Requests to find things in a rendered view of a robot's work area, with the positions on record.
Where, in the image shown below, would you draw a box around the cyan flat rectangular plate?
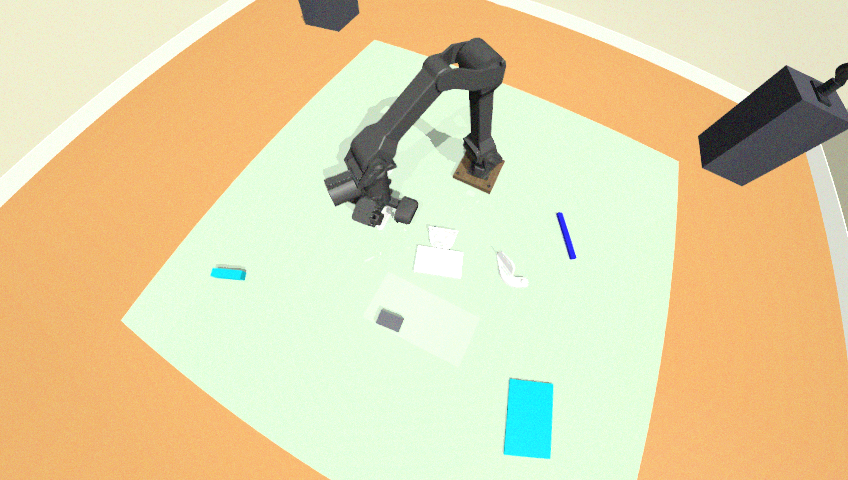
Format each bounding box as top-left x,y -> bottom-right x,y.
504,379 -> 553,459

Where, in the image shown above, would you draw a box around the blue flat bar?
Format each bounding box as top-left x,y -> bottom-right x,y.
556,212 -> 577,260

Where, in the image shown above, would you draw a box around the cyan rectangular block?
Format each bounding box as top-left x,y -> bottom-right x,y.
211,268 -> 247,280

